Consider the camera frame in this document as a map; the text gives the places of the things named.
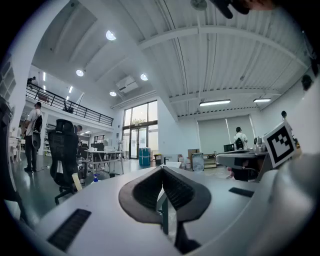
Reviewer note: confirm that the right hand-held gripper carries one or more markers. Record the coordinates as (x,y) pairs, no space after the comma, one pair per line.
(281,145)

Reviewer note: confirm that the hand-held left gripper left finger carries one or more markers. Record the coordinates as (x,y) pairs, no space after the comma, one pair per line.
(100,212)

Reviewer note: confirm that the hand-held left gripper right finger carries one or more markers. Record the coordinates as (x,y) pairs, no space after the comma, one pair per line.
(225,200)

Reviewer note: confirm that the black monitor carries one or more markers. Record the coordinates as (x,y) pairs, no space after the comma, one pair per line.
(228,147)

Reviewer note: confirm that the low wooden shelf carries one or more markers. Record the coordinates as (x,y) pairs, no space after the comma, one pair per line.
(210,160)

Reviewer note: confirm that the grey roller blind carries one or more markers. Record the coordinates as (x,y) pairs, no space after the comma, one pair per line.
(243,123)
(212,136)

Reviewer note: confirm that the clear spray bottle blue top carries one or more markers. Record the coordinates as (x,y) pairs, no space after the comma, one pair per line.
(95,178)

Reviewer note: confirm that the bluish wrapped panel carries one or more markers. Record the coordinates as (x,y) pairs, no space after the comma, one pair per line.
(197,162)

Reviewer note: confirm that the brown cardboard box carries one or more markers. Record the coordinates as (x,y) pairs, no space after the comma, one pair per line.
(193,151)

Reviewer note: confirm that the white plastic jug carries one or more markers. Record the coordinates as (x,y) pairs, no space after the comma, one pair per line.
(180,158)
(188,164)

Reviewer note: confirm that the long ceiling tube light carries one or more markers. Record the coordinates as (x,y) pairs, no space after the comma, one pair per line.
(215,102)
(262,100)

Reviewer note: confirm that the white square washbasin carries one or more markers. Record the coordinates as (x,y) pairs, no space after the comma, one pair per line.
(173,165)

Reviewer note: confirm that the black angular faucet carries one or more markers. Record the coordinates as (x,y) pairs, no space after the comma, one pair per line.
(165,160)

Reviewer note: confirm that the blue barrel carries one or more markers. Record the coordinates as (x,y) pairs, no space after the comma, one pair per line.
(144,156)

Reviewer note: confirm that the black office chair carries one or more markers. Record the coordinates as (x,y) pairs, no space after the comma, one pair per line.
(62,150)

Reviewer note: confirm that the black bin yellow lid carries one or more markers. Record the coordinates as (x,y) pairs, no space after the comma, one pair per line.
(158,159)

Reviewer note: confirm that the glass entrance door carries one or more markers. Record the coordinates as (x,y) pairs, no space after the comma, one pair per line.
(140,130)

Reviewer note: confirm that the white carved table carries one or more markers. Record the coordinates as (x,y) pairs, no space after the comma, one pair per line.
(15,142)

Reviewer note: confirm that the black mezzanine railing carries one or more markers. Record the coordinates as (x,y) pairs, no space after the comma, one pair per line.
(67,105)

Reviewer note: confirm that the round ceiling lamp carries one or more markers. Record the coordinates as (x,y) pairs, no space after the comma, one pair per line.
(143,76)
(79,72)
(110,35)
(113,93)

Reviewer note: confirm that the white air conditioner unit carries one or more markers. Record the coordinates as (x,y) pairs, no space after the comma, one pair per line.
(127,85)

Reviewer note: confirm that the black wall-mounted sensor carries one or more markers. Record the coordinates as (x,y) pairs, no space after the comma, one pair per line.
(307,81)
(283,113)

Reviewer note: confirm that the black head-worn camera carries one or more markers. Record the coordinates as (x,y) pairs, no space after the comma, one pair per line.
(225,8)

